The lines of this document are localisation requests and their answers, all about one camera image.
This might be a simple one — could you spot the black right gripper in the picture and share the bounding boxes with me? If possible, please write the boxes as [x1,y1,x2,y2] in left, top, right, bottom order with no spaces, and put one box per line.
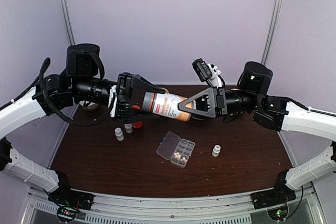
[174,86,260,118]

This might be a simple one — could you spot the grey-capped orange label bottle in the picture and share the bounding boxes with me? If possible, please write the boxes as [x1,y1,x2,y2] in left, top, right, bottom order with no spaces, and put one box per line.
[142,92,191,122]

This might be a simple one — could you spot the clear plastic pill organizer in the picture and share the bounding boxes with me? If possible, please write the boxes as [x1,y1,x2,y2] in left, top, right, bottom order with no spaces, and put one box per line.
[156,131,195,168]

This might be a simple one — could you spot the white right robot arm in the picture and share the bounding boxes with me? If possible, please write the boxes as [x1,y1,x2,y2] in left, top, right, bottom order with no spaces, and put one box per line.
[110,58,335,141]

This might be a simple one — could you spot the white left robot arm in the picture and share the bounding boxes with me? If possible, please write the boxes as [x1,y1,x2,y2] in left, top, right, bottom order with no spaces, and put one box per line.
[1,44,165,205]

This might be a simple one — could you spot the white pills in organizer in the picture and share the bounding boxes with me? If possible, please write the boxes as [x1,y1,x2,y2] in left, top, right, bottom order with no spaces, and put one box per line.
[173,152,187,162]

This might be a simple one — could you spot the orange pill bottle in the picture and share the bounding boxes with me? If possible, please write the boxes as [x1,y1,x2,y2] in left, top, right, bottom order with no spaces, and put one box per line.
[132,105,143,129]

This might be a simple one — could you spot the small white pill bottle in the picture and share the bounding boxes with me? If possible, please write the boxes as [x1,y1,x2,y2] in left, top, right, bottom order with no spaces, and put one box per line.
[124,123,133,134]

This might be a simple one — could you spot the white ceramic bowl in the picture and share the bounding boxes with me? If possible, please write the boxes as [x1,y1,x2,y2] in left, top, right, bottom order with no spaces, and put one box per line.
[83,103,99,111]

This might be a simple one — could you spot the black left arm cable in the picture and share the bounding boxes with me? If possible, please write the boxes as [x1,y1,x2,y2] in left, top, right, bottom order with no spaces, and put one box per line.
[0,57,113,127]

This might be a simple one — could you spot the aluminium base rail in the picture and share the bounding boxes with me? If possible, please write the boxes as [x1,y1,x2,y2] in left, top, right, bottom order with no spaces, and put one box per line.
[18,183,327,223]

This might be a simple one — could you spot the aluminium frame post right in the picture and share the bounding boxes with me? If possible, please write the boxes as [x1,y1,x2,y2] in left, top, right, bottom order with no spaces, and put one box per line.
[260,0,283,67]

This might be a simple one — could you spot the aluminium frame post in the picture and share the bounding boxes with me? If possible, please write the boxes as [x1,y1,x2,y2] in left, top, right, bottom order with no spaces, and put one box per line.
[260,0,283,67]
[55,0,89,91]

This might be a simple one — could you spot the aluminium frame post left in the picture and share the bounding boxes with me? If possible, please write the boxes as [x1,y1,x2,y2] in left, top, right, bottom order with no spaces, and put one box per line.
[55,0,89,91]

